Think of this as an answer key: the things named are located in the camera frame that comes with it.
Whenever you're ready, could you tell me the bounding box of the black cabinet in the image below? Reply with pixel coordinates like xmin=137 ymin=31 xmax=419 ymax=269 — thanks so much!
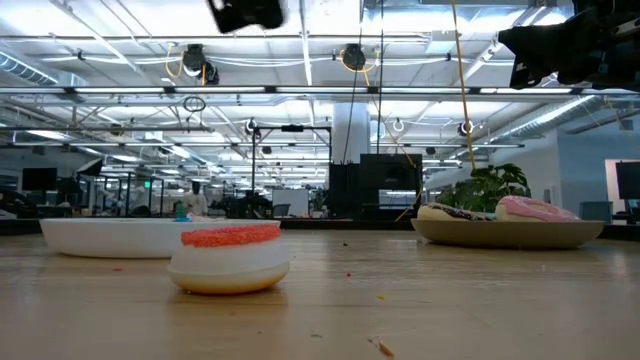
xmin=327 ymin=153 xmax=424 ymax=222

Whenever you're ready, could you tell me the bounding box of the coiled black cable loop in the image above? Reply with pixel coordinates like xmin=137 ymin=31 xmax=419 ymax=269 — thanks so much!
xmin=182 ymin=95 xmax=207 ymax=114

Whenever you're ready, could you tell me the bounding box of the pink frosted donut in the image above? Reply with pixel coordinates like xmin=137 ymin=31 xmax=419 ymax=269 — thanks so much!
xmin=494 ymin=194 xmax=583 ymax=224

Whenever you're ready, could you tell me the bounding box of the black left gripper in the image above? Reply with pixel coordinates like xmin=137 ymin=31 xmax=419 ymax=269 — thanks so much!
xmin=206 ymin=0 xmax=287 ymax=35

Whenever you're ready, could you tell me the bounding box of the black wall monitor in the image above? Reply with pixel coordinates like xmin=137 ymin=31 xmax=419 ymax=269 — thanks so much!
xmin=21 ymin=167 xmax=59 ymax=193
xmin=614 ymin=160 xmax=640 ymax=201

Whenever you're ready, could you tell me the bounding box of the white round plate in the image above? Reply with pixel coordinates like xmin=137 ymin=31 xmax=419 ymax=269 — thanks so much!
xmin=39 ymin=217 xmax=282 ymax=260

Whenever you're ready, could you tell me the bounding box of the tan shallow plate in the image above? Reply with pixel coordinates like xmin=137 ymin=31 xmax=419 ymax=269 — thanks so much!
xmin=410 ymin=217 xmax=607 ymax=251

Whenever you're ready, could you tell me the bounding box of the white donut with red sprinkles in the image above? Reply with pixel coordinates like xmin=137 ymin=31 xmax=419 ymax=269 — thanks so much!
xmin=166 ymin=223 xmax=292 ymax=296

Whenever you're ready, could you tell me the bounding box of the white board panel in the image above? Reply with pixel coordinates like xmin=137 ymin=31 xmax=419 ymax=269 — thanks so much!
xmin=271 ymin=188 xmax=310 ymax=218

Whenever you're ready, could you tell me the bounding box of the black metal rig frame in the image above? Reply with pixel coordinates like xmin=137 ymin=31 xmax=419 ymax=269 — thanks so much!
xmin=250 ymin=124 xmax=333 ymax=195

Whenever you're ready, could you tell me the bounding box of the chocolate donut with white drizzle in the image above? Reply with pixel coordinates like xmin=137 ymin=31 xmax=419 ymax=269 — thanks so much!
xmin=416 ymin=201 xmax=497 ymax=223

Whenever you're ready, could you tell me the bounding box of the black hanging cable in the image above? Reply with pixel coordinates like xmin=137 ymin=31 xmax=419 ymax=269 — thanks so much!
xmin=375 ymin=0 xmax=386 ymax=156
xmin=341 ymin=29 xmax=364 ymax=165

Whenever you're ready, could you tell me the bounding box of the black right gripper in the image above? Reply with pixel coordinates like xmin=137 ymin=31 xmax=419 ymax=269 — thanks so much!
xmin=497 ymin=7 xmax=609 ymax=91

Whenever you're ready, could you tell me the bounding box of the yellow hanging cable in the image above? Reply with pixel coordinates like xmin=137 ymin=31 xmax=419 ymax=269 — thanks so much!
xmin=450 ymin=0 xmax=477 ymax=172

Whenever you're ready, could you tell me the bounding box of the green leafy plant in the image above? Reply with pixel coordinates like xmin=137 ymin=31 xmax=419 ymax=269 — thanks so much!
xmin=434 ymin=162 xmax=533 ymax=214

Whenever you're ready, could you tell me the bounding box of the person standing in distance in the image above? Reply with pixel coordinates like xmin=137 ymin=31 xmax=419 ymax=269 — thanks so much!
xmin=181 ymin=180 xmax=209 ymax=218

